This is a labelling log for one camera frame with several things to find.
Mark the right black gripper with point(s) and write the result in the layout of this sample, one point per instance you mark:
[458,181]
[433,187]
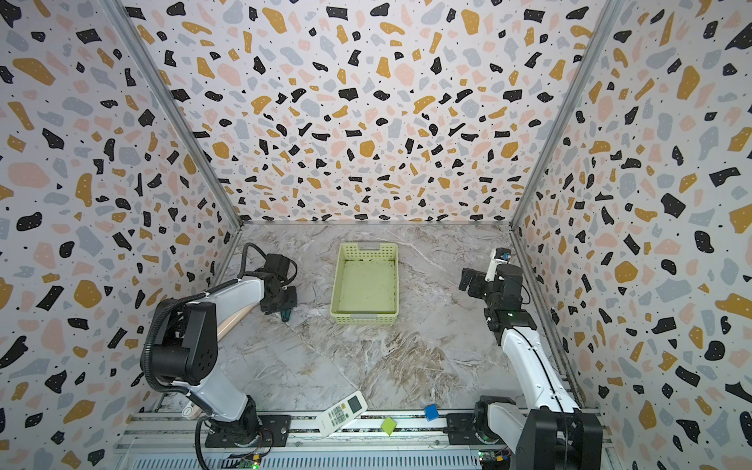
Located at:
[467,280]

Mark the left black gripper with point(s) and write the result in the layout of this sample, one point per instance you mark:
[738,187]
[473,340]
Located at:
[292,303]

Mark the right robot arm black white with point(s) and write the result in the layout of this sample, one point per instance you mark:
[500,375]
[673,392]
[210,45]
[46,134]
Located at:
[554,432]

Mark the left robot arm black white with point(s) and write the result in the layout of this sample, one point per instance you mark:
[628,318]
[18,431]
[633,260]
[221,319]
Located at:
[181,349]

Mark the light green plastic basket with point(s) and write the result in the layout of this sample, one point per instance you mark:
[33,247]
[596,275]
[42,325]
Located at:
[367,284]

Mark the white remote control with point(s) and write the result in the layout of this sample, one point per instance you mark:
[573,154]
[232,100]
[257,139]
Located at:
[341,414]

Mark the blue cube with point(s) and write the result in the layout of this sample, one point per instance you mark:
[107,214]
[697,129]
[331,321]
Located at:
[431,412]

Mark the green sticky note block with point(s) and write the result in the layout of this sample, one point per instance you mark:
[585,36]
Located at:
[389,425]

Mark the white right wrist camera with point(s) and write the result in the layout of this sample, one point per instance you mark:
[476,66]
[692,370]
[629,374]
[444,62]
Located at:
[498,256]

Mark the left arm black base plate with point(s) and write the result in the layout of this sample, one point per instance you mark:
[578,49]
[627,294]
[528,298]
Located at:
[271,431]

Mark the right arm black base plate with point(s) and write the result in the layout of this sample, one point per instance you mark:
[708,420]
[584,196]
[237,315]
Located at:
[464,430]

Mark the aluminium mounting rail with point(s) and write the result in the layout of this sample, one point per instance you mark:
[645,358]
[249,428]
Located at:
[171,441]

